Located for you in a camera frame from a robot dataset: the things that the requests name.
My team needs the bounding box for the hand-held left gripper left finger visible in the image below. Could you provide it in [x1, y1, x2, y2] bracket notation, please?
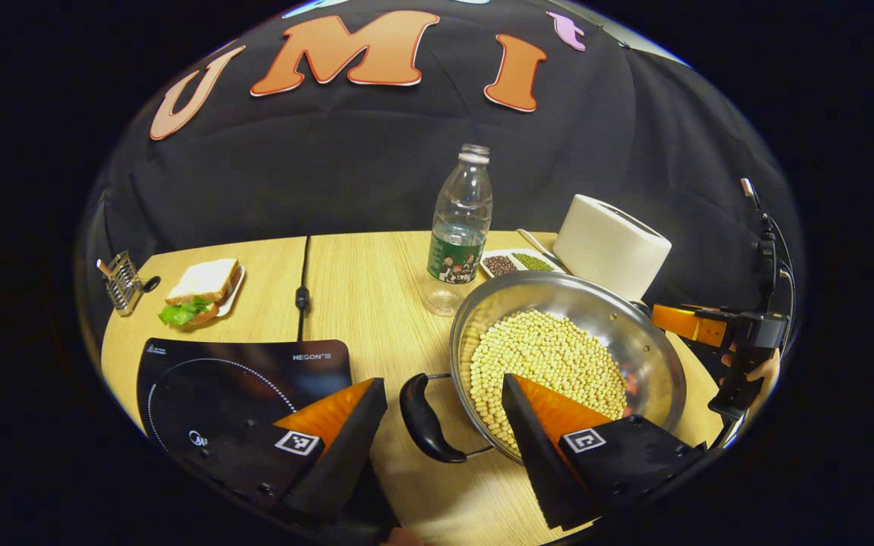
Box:
[179, 378, 391, 524]

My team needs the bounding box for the sandwich with lettuce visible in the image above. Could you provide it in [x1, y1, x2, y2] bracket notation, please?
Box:
[158, 258, 242, 328]

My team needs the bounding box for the white toaster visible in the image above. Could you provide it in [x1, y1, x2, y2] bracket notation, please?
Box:
[553, 194, 673, 303]

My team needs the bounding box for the black induction cooktop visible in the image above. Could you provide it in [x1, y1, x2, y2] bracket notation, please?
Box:
[137, 337, 354, 457]

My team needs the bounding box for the white divided dish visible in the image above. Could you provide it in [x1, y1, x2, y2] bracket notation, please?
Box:
[479, 248, 566, 281]

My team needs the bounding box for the small white plate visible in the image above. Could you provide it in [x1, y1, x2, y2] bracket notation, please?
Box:
[213, 262, 247, 319]

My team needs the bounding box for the black backdrop cloth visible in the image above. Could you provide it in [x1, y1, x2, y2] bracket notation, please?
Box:
[77, 0, 806, 357]

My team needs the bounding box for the black power cable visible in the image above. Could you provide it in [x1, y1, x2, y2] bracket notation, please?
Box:
[296, 235, 311, 342]

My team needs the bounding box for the pile of yellow soybeans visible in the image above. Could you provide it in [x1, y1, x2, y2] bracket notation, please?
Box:
[470, 309, 629, 456]

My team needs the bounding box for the small spoon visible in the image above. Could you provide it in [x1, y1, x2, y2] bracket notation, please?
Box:
[517, 229, 561, 268]

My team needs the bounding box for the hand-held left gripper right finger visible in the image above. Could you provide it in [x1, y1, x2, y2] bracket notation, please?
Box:
[501, 373, 711, 532]

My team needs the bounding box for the clear plastic water bottle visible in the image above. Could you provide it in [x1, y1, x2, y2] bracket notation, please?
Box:
[425, 144, 494, 318]

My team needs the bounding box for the metal wire holder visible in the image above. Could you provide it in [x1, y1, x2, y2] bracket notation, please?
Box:
[96, 250, 162, 317]

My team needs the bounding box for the steel pot with black handles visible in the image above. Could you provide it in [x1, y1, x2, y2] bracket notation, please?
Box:
[399, 271, 688, 465]

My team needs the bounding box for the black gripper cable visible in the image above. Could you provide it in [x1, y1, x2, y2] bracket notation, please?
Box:
[740, 178, 797, 319]

